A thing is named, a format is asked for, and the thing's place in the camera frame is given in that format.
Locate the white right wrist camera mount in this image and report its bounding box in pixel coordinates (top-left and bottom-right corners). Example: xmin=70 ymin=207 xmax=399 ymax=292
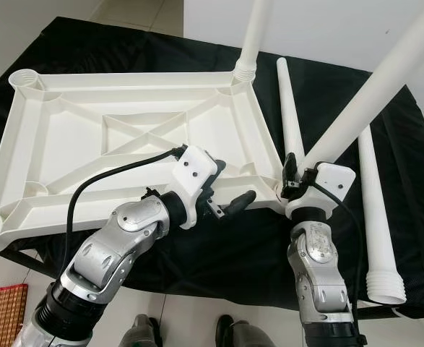
xmin=284 ymin=163 xmax=357 ymax=220

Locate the grey right robot foot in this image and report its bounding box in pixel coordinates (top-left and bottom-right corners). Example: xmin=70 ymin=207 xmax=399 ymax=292
xmin=215 ymin=314 xmax=274 ymax=347

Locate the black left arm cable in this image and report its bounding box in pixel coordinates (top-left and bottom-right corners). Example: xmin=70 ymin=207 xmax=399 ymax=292
xmin=65 ymin=147 xmax=191 ymax=257

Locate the grey robot foot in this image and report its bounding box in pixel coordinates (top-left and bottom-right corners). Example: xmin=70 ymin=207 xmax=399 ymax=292
xmin=215 ymin=314 xmax=274 ymax=347
xmin=121 ymin=314 xmax=162 ymax=347

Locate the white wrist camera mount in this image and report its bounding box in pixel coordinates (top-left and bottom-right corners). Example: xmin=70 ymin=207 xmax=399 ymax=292
xmin=171 ymin=145 xmax=220 ymax=231
xmin=284 ymin=163 xmax=357 ymax=220

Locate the black table cloth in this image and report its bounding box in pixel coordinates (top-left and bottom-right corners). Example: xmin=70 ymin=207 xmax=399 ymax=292
xmin=0 ymin=16 xmax=424 ymax=308

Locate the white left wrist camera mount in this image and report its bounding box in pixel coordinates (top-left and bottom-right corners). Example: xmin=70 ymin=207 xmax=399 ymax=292
xmin=171 ymin=145 xmax=220 ymax=231

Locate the black metal table leg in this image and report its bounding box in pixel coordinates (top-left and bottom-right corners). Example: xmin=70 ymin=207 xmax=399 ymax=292
xmin=0 ymin=246 xmax=61 ymax=279

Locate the grey left robot foot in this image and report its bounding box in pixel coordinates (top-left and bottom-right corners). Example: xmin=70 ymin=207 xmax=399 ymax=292
xmin=121 ymin=314 xmax=162 ymax=347

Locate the white plastic table leg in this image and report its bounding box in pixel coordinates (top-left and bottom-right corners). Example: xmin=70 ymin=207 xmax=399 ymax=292
xmin=356 ymin=124 xmax=409 ymax=304
xmin=276 ymin=58 xmax=308 ymax=168
xmin=233 ymin=0 xmax=274 ymax=82
xmin=296 ymin=0 xmax=424 ymax=168

